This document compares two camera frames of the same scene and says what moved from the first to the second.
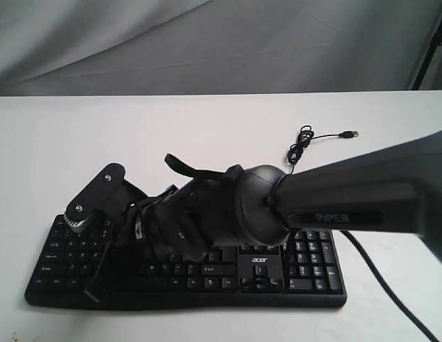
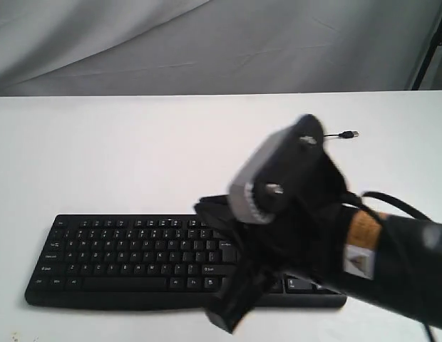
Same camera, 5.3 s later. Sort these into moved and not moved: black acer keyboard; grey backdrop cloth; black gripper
Moved: black gripper
Not moved: grey backdrop cloth; black acer keyboard
